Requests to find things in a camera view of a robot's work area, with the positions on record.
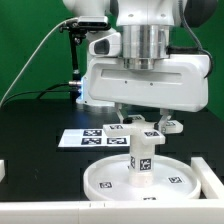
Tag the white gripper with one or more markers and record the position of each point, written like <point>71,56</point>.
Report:
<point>176,83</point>

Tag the white cross-shaped table base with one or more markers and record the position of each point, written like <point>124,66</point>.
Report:
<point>142,130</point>

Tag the white round table top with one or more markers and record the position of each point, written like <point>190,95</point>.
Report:
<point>111,179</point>

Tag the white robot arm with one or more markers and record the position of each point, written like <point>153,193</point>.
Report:
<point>130,59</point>

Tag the white marker sheet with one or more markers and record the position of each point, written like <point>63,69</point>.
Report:
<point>75,138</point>

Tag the white L-shaped border fence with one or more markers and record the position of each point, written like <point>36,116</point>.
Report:
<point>209,210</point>

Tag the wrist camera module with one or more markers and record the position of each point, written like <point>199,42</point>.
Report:
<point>108,46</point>

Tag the black camera on stand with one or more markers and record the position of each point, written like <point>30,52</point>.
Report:
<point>77,29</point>

